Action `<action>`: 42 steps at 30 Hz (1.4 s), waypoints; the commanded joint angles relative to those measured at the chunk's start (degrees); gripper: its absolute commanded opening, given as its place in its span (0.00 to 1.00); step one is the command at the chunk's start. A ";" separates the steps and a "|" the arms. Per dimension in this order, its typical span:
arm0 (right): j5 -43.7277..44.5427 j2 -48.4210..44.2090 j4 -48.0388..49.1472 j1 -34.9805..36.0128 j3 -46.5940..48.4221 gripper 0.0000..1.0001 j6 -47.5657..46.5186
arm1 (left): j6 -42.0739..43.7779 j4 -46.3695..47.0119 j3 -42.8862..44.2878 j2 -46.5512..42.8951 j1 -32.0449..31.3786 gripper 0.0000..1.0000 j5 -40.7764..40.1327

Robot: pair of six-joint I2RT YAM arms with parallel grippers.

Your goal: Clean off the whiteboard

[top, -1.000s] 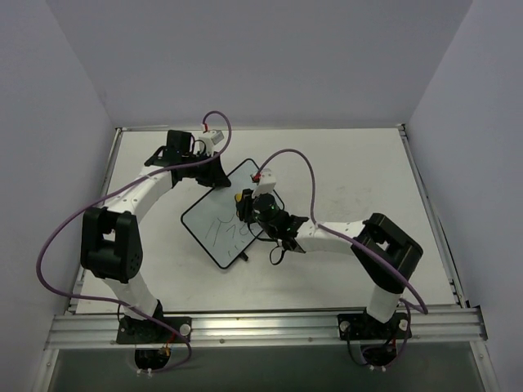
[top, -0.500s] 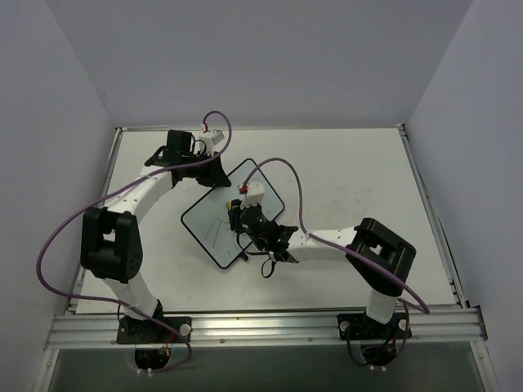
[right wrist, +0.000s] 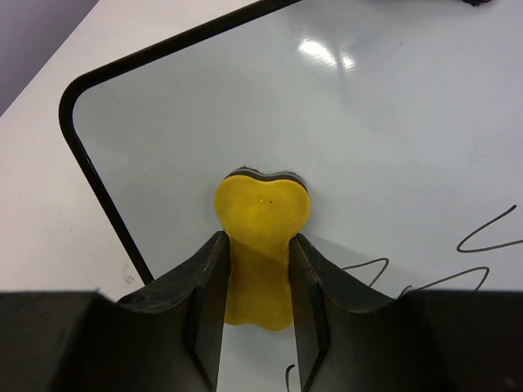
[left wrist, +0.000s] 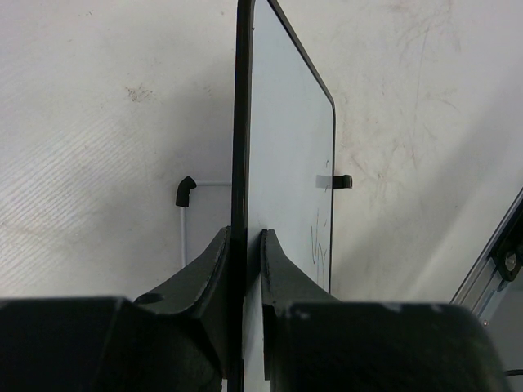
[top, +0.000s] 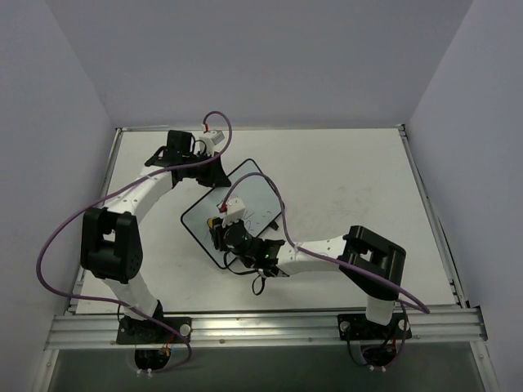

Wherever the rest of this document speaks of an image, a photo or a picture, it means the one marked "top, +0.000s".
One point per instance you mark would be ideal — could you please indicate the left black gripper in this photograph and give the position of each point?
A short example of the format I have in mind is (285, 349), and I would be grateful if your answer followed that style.
(213, 172)

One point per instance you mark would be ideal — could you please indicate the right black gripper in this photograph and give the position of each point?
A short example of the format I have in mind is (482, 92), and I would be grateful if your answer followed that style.
(217, 235)

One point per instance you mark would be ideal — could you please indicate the small black-framed whiteboard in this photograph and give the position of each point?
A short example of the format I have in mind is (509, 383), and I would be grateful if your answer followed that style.
(251, 201)

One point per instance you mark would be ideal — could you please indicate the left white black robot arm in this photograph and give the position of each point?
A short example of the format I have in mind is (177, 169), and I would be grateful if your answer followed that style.
(111, 243)

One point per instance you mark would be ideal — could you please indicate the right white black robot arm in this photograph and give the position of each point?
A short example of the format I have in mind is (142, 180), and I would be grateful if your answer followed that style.
(373, 263)

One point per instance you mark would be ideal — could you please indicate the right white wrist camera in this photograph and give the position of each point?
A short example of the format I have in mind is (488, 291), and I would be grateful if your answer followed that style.
(234, 209)

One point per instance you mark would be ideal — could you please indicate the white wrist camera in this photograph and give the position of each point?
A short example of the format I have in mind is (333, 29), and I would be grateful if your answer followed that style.
(210, 140)
(234, 209)

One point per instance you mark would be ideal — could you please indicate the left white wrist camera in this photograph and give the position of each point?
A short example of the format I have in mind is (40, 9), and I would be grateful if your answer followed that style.
(210, 140)

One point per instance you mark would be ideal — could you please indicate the aluminium mounting rail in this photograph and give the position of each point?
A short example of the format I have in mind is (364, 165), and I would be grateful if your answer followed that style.
(316, 328)

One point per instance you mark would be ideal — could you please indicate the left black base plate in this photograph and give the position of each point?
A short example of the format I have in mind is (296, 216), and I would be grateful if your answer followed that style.
(144, 332)

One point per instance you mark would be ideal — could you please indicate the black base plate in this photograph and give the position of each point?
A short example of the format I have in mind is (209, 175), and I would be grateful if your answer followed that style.
(356, 327)
(144, 332)

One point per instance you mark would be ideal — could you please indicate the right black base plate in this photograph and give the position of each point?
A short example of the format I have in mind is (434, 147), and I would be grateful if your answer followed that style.
(356, 327)

